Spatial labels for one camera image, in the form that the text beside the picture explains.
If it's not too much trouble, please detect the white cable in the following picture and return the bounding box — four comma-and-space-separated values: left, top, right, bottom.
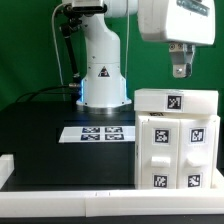
51, 2, 73, 101

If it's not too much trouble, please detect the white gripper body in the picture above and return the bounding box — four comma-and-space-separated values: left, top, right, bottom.
138, 0, 215, 45

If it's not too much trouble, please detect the white U-shaped boundary frame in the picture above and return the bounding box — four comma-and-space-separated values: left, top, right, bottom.
0, 155, 224, 218

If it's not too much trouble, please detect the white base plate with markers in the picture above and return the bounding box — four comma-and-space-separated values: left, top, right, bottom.
59, 126, 135, 143

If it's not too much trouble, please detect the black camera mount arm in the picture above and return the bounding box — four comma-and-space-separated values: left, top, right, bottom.
60, 5, 81, 83

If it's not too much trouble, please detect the white cabinet box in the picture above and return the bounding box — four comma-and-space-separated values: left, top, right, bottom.
135, 112, 220, 189

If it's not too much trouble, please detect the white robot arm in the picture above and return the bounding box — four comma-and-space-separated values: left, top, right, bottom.
62, 0, 215, 113

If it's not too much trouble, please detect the white cabinet door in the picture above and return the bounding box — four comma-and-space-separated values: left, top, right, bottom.
177, 116, 217, 189
141, 118, 179, 189

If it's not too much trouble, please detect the black cable on table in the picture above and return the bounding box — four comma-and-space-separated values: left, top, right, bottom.
15, 84, 83, 103

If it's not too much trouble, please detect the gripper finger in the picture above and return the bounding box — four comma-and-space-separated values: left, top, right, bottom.
169, 42, 195, 78

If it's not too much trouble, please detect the white cabinet top block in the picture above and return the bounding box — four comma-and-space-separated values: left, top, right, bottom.
134, 89, 218, 115

